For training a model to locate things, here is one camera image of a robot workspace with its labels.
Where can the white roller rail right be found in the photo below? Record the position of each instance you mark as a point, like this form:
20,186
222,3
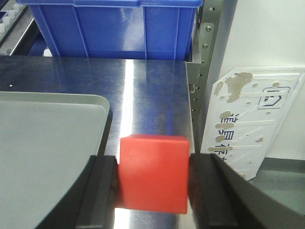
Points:
8,18

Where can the grey plastic tray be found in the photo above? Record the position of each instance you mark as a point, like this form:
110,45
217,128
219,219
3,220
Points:
47,145

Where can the blue bin front right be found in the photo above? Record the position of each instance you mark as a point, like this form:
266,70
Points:
120,29

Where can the white worn sign board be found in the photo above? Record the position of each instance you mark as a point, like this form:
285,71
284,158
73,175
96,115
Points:
246,110

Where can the red cube block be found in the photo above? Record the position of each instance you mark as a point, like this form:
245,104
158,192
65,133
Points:
153,173

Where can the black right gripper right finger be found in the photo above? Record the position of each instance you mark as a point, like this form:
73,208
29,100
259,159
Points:
221,199

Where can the grey perforated shelf post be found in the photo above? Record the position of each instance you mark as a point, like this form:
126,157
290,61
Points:
211,30

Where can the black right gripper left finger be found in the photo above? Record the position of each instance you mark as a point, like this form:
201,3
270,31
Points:
90,201

